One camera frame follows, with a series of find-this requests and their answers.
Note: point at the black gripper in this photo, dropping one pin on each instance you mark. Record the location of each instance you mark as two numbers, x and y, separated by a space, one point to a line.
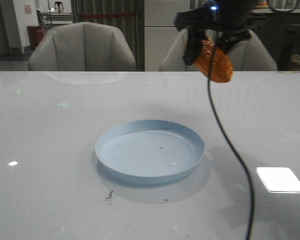
232 17

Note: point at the orange toy corn cob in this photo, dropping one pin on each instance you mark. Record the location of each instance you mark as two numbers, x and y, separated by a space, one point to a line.
214 63

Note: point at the light blue round plate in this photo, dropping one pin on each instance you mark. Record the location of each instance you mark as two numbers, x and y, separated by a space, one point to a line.
150 151

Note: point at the right grey upholstered chair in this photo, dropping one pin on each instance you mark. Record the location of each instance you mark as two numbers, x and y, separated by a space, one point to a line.
247 55

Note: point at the grey upholstered chair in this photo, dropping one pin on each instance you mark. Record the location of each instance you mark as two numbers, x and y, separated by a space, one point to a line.
247 55
83 46

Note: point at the white refrigerator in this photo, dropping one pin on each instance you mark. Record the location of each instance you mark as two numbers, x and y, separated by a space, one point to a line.
159 29

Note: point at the fruit bowl on counter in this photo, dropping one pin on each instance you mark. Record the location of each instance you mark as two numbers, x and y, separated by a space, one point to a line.
261 5

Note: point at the dark grey counter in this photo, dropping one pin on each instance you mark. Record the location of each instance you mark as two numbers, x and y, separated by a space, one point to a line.
272 32

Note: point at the dark wooden chair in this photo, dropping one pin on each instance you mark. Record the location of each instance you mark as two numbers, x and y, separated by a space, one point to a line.
290 47

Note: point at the red barrier belt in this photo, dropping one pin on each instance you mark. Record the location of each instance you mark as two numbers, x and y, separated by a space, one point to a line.
105 16

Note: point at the left grey upholstered chair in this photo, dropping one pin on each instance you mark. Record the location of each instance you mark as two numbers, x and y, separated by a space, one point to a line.
83 46

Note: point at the background table with jug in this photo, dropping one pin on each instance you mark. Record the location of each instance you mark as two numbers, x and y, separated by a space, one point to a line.
53 12

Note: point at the red bin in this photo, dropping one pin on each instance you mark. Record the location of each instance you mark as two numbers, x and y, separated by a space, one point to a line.
35 35

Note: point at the pink wall notice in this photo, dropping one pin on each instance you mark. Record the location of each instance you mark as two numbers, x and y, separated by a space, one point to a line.
27 9

